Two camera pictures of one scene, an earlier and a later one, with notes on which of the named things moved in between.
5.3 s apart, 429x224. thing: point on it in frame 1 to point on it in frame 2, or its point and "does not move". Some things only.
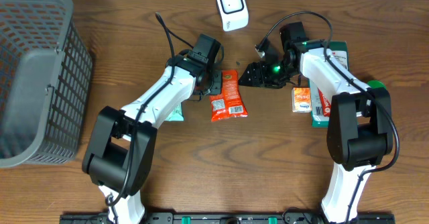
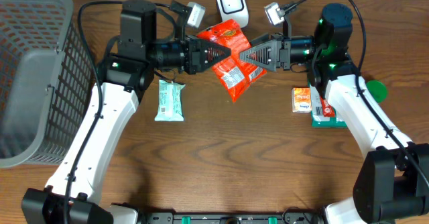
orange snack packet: (301, 100) does not move
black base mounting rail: (227, 218) does not move
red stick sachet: (326, 105) does not move
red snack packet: (229, 103) to (237, 74)
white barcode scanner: (232, 7) does not move
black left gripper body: (216, 86) to (172, 55)
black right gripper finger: (256, 74) to (264, 56)
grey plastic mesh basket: (46, 77) does not move
